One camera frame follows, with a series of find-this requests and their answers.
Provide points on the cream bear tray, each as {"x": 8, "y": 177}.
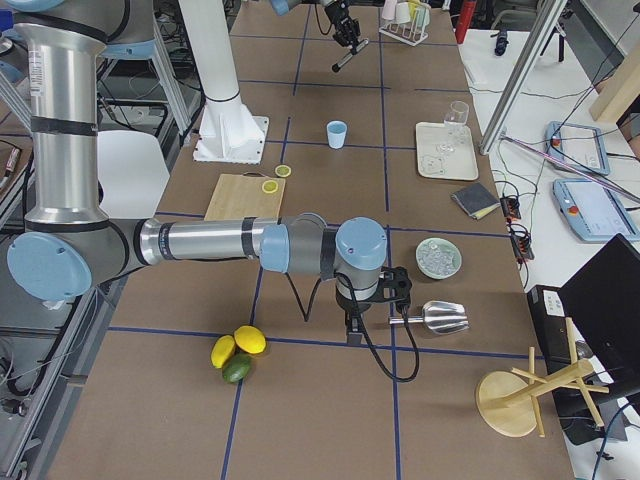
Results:
{"x": 442, "y": 154}

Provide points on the bamboo cutting board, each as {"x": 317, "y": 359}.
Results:
{"x": 238, "y": 196}

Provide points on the grey folded cloth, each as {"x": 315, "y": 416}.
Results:
{"x": 476, "y": 200}

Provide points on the green lime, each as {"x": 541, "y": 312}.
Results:
{"x": 237, "y": 368}

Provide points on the steel ice scoop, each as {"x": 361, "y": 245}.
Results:
{"x": 442, "y": 317}

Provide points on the lemon slice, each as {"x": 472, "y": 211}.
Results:
{"x": 283, "y": 171}
{"x": 270, "y": 186}

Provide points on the round wooden stand base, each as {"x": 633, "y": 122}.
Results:
{"x": 508, "y": 401}

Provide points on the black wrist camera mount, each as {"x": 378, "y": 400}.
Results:
{"x": 394, "y": 287}

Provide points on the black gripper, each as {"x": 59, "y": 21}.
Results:
{"x": 348, "y": 305}
{"x": 339, "y": 16}

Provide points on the steel muddler black tip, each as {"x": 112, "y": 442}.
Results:
{"x": 336, "y": 67}

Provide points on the teach pendant far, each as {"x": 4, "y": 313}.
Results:
{"x": 580, "y": 146}

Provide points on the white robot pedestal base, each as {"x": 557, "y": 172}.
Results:
{"x": 228, "y": 132}

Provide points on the green bowl of ice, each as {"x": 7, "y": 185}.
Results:
{"x": 438, "y": 258}

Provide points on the whole yellow lemon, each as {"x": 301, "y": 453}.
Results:
{"x": 222, "y": 351}
{"x": 250, "y": 339}

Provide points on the teach pendant near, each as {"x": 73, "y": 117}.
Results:
{"x": 593, "y": 213}

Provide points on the light blue cup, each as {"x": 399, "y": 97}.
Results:
{"x": 336, "y": 131}

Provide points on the wire cup rack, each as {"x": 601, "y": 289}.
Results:
{"x": 405, "y": 21}

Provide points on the teach pendant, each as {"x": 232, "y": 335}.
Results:
{"x": 593, "y": 213}
{"x": 580, "y": 146}

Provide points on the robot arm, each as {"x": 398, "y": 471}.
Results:
{"x": 84, "y": 229}
{"x": 283, "y": 7}

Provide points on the black monitor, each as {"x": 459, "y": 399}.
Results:
{"x": 602, "y": 299}

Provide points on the clear wine glass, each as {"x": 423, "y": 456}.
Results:
{"x": 454, "y": 121}

